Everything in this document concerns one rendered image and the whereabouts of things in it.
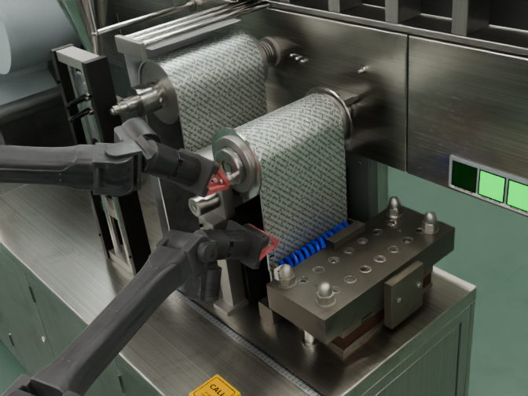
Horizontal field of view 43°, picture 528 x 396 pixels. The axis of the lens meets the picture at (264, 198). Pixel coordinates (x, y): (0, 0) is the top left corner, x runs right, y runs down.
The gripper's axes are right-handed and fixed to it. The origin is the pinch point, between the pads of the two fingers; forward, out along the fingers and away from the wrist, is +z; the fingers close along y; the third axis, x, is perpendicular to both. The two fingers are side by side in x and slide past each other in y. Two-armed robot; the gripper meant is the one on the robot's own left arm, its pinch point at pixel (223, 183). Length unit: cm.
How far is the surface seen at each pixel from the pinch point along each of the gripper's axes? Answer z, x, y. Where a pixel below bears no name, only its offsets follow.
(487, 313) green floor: 177, -15, -12
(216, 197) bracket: 2.6, -3.4, -3.0
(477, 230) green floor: 215, 16, -47
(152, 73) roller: -5.4, 14.8, -27.0
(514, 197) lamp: 30, 19, 41
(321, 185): 20.7, 6.9, 6.0
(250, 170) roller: 0.5, 4.3, 4.7
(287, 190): 11.3, 3.4, 5.8
